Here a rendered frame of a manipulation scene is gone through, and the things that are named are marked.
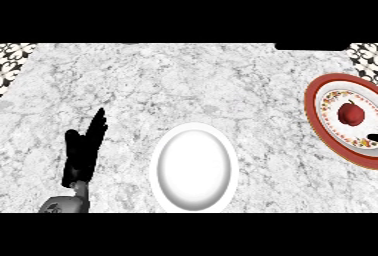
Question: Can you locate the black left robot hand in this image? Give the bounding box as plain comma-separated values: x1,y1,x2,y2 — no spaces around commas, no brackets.
61,107,110,190

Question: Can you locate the red bell pepper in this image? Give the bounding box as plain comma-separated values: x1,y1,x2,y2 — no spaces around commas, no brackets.
337,99,367,127

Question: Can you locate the red rimmed floral plate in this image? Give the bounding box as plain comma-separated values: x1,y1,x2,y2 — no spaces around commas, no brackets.
303,72,378,171

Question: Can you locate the plain white plate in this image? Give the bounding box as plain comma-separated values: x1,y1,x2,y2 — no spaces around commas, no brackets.
150,122,241,214

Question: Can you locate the black appliance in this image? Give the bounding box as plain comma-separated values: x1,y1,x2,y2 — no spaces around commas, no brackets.
274,42,351,52

